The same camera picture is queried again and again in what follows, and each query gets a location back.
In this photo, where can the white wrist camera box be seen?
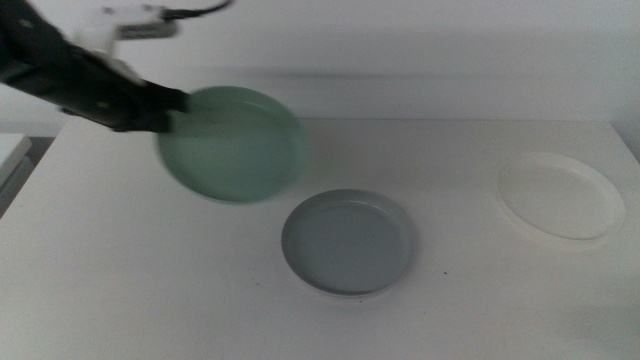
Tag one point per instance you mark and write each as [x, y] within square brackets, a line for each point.
[130, 25]

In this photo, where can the pale green shallow bowl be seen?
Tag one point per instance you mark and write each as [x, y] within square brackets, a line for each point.
[235, 150]

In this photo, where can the white shallow bowl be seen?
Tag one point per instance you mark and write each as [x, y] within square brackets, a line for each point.
[560, 197]

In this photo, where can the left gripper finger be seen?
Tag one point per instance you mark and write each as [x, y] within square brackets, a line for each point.
[167, 101]
[161, 123]

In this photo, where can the grey shallow bowl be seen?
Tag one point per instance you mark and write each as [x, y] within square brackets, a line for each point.
[347, 245]

